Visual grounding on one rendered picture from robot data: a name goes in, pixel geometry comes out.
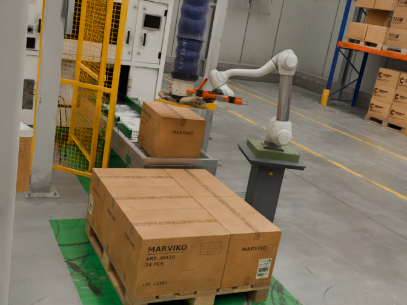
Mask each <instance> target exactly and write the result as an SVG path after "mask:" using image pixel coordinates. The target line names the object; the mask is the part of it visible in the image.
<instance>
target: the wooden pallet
mask: <svg viewBox="0 0 407 305"><path fill-rule="evenodd" d="M85 233H86V235H87V237H88V238H89V240H90V242H91V244H92V246H93V248H94V250H95V252H96V253H97V255H98V257H99V259H100V261H101V263H102V265H103V267H104V269H105V271H106V273H107V275H108V277H109V279H110V281H111V283H112V285H113V286H114V288H115V290H116V292H117V294H118V296H119V298H120V300H121V302H122V304H123V305H148V303H157V302H162V301H171V300H181V299H185V300H186V301H187V303H188V304H189V305H213V304H214V299H215V295H221V294H231V293H236V292H245V293H246V294H247V295H248V296H249V297H250V298H251V299H252V300H253V301H254V302H255V303H256V302H261V301H266V299H267V296H268V291H269V288H270V283H264V284H254V285H248V286H237V287H228V288H220V289H211V290H202V291H195V292H185V293H179V294H169V295H159V296H153V297H143V298H133V296H132V294H131V292H130V291H129V289H128V287H127V285H126V284H125V281H124V280H123V278H122V276H121V275H120V273H119V271H118V269H117V267H116V265H115V264H114V262H113V260H112V259H111V257H110V255H109V253H108V251H107V250H106V248H105V246H104V244H103V242H102V241H101V239H100V237H99V236H98V233H97V232H96V230H95V228H94V226H93V225H92V223H91V221H90V219H89V217H88V215H87V216H86V222H85Z"/></svg>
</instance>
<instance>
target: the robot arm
mask: <svg viewBox="0 0 407 305"><path fill-rule="evenodd" d="M297 64H298V59H297V57H296V55H295V54H294V52H293V51H292V50H284V51H283V52H281V53H279V54H277V55H276V56H274V57H273V58H272V59H271V60H270V61H268V62H267V63H266V64H265V65H264V66H263V67H262V68H260V69H256V70H247V69H230V70H227V71H224V72H222V71H220V72H219V71H217V70H211V71H210V72H209V73H208V78H209V80H210V83H211V85H212V86H213V88H214V90H212V91H208V92H209V93H210V94H218V95H224V96H233V97H234V93H233V91H232V90H231V89H230V88H229V87H228V86H227V85H226V82H227V80H228V78H229V77H230V76H249V77H259V76H263V75H266V74H268V73H270V72H272V71H275V70H278V69H279V74H280V84H279V97H278V104H277V117H272V118H271V119H270V121H269V122H268V125H267V128H266V134H265V141H264V142H261V144H262V146H263V148H264V149H271V150H276V151H283V152H284V149H283V148H282V146H286V145H288V144H289V143H290V141H291V139H292V132H291V122H290V121H289V114H290V102H291V89H292V82H293V75H294V74H295V72H296V68H297ZM202 100H203V101H204V102H206V103H213V100H216V98H214V99H213V98H210V99H207V98H202Z"/></svg>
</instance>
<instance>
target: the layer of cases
mask: <svg viewBox="0 0 407 305"><path fill-rule="evenodd" d="M87 215H88V217H89V219H90V221H91V223H92V225H93V226H94V228H95V230H96V232H97V233H98V236H99V237H100V239H101V241H102V242H103V244H104V246H105V248H106V250H107V251H108V253H109V255H110V257H111V259H112V260H113V262H114V264H115V265H116V267H117V269H118V271H119V273H120V275H121V276H122V278H123V280H124V281H125V284H126V285H127V287H128V289H129V291H130V292H131V294H132V296H133V298H143V297H153V296H159V295H169V294H179V293H185V292H195V291H202V290H211V289H220V288H228V287H237V286H248V285H254V284H264V283H270V281H271V276H272V273H273V268H274V263H275V260H276V255H277V250H278V247H279V242H280V237H281V234H282V231H281V230H280V229H279V228H278V227H277V226H275V225H274V224H273V223H271V222H270V221H269V220H268V219H267V218H265V217H264V216H263V215H262V214H260V213H259V212H258V211H256V210H255V209H254V208H253V207H252V206H250V205H249V204H248V203H247V202H246V201H244V200H243V199H242V198H240V197H239V196H238V195H237V194H235V193H234V192H233V191H232V190H231V189H229V188H228V187H227V186H225V185H224V184H223V183H222V182H221V181H219V180H218V179H217V178H215V176H213V175H212V174H210V173H209V172H208V171H207V170H206V169H143V168H92V172H91V183H90V193H89V199H88V209H87Z"/></svg>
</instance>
